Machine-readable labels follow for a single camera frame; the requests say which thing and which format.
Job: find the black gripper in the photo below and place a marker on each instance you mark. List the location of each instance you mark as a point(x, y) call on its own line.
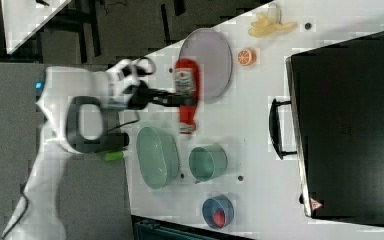
point(141, 95)

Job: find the red ketchup bottle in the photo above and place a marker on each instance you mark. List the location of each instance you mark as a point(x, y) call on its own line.
point(187, 80)

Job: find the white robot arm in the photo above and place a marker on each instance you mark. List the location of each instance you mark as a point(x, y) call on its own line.
point(75, 103)

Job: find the green oval strainer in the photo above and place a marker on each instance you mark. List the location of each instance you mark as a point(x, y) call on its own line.
point(158, 157)

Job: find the black cylinder cup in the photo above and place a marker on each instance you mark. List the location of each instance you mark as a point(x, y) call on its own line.
point(116, 141)

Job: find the grey round plate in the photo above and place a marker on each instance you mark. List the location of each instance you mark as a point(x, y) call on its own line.
point(211, 50)

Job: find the green oval toy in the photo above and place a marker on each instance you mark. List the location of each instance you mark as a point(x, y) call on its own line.
point(115, 156)

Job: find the green mug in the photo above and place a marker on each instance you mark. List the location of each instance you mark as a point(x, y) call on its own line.
point(207, 162)

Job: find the orange half slice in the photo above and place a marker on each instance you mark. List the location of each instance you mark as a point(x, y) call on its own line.
point(247, 57)

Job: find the blue cup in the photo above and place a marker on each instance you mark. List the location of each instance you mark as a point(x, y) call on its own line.
point(214, 204)

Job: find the strawberry in blue cup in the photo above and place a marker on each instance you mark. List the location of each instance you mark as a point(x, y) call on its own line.
point(219, 219)

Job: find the toaster oven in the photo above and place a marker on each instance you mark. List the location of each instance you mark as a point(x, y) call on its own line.
point(336, 95)

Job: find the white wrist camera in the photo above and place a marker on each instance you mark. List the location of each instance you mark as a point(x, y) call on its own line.
point(124, 79)

